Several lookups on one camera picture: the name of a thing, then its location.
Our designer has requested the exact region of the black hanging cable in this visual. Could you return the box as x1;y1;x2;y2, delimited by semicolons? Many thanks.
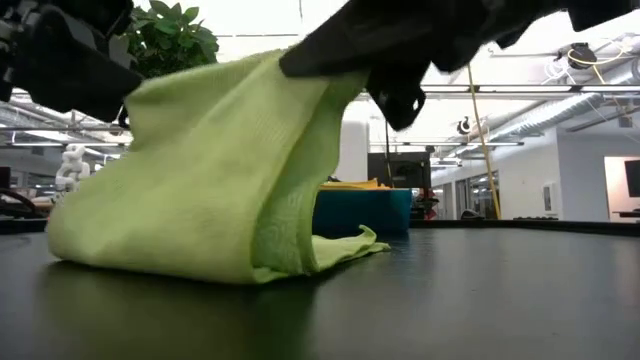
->
383;119;394;189

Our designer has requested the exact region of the lime green microfiber towel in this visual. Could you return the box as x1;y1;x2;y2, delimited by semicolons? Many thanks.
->
45;48;392;285

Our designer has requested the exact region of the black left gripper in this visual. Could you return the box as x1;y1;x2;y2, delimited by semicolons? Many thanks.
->
0;0;145;124

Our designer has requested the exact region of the green potted plant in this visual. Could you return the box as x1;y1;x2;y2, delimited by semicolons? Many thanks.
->
124;0;220;79

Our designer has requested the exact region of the black ceiling camera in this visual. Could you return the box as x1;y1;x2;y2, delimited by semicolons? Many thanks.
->
567;42;599;70

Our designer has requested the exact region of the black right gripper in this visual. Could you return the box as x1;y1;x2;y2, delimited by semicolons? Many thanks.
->
278;0;570;133

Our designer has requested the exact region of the dark wall screen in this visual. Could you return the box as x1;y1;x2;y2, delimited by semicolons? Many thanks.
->
623;159;640;198

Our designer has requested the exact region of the teal plastic bin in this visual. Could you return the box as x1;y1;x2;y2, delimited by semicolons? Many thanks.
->
312;187;414;236

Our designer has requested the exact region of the black computer monitor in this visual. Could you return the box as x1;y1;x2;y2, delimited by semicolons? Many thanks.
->
367;151;432;190

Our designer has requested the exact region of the white robot figure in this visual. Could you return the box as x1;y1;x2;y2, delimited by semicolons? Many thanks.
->
53;143;93;194

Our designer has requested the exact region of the yellow microfiber towel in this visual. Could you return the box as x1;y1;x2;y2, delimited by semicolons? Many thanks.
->
319;178;394;192

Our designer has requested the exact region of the white building column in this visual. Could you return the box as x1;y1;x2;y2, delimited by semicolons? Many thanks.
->
333;119;371;184

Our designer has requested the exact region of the tan slanted pole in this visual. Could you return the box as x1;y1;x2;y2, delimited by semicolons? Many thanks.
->
466;64;503;220

